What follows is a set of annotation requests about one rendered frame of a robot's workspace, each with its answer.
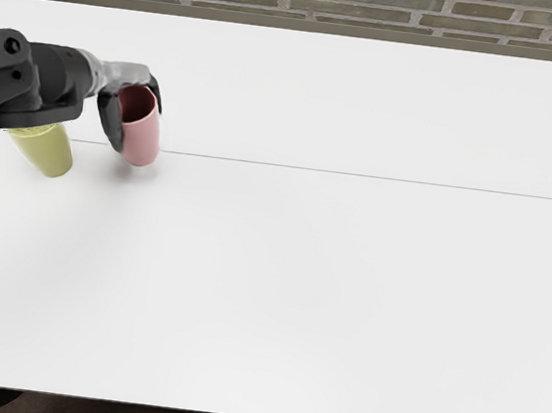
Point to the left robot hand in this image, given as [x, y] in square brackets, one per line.
[111, 116]

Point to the pink cup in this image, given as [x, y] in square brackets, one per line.
[140, 134]

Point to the yellow-green cup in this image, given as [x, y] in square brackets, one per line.
[48, 151]

